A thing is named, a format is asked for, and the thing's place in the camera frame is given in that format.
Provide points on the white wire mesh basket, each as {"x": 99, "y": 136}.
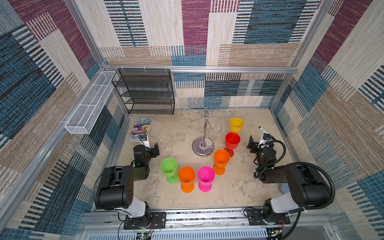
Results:
{"x": 86, "y": 114}

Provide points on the blue grey sponge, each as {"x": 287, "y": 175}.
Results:
{"x": 284, "y": 188}

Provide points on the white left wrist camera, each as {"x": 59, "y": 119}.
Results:
{"x": 144, "y": 140}

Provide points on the green plastic wine glass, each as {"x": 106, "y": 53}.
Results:
{"x": 169, "y": 167}

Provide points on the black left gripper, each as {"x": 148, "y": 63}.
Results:
{"x": 154, "y": 151}

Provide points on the orange wine glass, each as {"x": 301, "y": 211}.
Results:
{"x": 187, "y": 179}
{"x": 221, "y": 159}

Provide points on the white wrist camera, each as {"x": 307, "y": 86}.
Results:
{"x": 144, "y": 140}
{"x": 266, "y": 137}

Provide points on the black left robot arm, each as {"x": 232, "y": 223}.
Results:
{"x": 116, "y": 188}

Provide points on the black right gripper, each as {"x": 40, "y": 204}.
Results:
{"x": 251, "y": 145}

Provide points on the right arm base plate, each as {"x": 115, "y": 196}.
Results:
{"x": 255, "y": 217}

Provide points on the red plastic wine glass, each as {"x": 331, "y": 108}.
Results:
{"x": 232, "y": 141}

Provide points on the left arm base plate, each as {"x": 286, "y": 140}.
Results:
{"x": 157, "y": 219}

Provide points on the aluminium mounting rail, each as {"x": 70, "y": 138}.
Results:
{"x": 184, "y": 224}

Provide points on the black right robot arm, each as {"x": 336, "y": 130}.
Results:
{"x": 310, "y": 187}

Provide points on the black mesh shelf rack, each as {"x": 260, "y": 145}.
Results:
{"x": 145, "y": 91}

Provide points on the chrome wine glass rack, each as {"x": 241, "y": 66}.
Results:
{"x": 204, "y": 146}

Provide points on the pink plastic wine glass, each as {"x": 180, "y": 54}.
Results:
{"x": 206, "y": 176}

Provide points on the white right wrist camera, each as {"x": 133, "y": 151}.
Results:
{"x": 266, "y": 137}

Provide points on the yellow plastic wine glass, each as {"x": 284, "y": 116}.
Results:
{"x": 236, "y": 125}

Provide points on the orange wine glass front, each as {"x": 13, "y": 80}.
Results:
{"x": 221, "y": 159}

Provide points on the treehouse paperback book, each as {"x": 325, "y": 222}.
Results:
{"x": 142, "y": 127}

